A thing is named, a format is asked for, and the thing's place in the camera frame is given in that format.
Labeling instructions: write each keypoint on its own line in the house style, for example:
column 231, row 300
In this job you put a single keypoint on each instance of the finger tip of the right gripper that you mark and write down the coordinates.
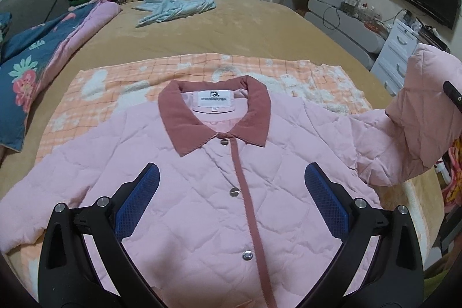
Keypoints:
column 453, row 94

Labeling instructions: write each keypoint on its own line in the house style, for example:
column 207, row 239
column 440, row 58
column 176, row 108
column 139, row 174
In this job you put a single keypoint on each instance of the pink quilted jacket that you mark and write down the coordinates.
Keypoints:
column 232, row 223

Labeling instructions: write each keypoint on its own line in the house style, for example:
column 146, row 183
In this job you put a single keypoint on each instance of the red pink patterned cloth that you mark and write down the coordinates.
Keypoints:
column 452, row 193

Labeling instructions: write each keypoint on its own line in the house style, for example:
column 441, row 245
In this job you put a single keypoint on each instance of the orange white plaid blanket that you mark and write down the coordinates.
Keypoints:
column 95, row 95

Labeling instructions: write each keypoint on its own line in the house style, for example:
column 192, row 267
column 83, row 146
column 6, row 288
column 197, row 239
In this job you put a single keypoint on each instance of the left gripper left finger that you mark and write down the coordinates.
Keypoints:
column 83, row 262

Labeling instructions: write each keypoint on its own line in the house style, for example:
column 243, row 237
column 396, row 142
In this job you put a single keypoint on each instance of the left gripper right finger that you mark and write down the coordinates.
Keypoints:
column 378, row 263

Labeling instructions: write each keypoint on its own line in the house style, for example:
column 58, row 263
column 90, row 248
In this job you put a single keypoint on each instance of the blue floral pink quilt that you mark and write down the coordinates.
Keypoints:
column 31, row 60

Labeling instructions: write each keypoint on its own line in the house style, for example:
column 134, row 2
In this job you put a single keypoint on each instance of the grey curved desk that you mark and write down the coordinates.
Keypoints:
column 347, row 31

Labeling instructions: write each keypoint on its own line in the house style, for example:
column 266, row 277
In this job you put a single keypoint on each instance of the light blue garment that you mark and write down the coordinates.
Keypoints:
column 169, row 10

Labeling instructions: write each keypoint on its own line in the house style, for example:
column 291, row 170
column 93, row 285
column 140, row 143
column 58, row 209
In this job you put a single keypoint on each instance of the white drawer cabinet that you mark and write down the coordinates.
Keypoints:
column 391, row 64

